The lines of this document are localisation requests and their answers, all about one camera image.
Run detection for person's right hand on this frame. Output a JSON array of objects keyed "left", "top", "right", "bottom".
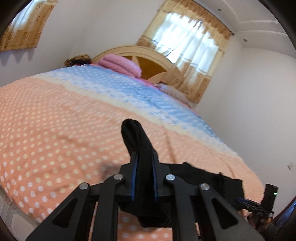
[{"left": 238, "top": 209, "right": 271, "bottom": 232}]

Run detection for side window curtain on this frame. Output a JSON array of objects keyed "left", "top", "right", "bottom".
[{"left": 1, "top": 1, "right": 57, "bottom": 52}]

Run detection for cream wooden headboard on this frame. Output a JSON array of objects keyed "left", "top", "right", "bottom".
[{"left": 91, "top": 45, "right": 173, "bottom": 84}]

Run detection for brown fuzzy object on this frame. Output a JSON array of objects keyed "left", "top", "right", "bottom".
[{"left": 64, "top": 54, "right": 92, "bottom": 67}]

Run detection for folded pink blanket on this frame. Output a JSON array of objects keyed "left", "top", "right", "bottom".
[{"left": 97, "top": 54, "right": 142, "bottom": 78}]

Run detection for black pants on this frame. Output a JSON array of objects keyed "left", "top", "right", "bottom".
[{"left": 120, "top": 119, "right": 244, "bottom": 228}]

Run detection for striped pillow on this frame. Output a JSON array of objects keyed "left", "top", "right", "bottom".
[{"left": 155, "top": 83, "right": 194, "bottom": 108}]

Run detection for beige floral window curtain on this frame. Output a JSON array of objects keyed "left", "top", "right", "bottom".
[{"left": 137, "top": 1, "right": 233, "bottom": 103}]

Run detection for peach blue polka-dot bedspread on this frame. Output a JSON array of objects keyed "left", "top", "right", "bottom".
[{"left": 0, "top": 63, "right": 265, "bottom": 241}]

